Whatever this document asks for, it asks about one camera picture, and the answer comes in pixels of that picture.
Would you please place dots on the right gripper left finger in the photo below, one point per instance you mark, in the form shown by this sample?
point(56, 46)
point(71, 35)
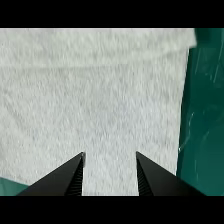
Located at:
point(63, 178)

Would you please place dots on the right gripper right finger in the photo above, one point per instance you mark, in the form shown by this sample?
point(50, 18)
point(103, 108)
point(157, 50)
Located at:
point(158, 180)

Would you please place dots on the pale grey shirt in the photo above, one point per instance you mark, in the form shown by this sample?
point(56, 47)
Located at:
point(93, 96)

